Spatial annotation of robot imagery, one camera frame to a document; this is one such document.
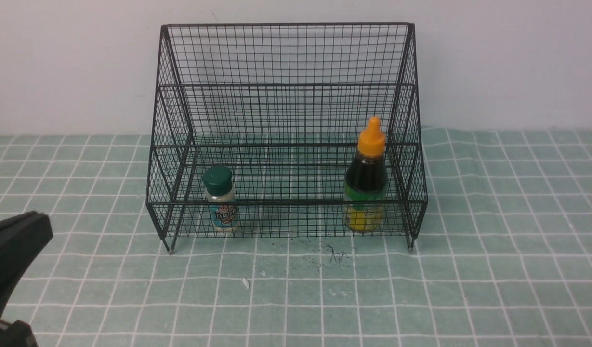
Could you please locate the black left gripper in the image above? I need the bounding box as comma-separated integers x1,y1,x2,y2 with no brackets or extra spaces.
0,211,53,347

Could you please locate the seasoning shaker green cap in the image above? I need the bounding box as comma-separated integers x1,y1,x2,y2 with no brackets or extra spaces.
202,165,240,233

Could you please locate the soy sauce bottle orange cap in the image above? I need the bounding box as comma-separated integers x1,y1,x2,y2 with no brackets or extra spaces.
342,116,389,235

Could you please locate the green checkered tablecloth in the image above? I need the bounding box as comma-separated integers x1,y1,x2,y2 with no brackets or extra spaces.
0,128,592,347

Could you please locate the black wire mesh shelf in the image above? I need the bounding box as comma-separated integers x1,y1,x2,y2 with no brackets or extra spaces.
145,22,428,254

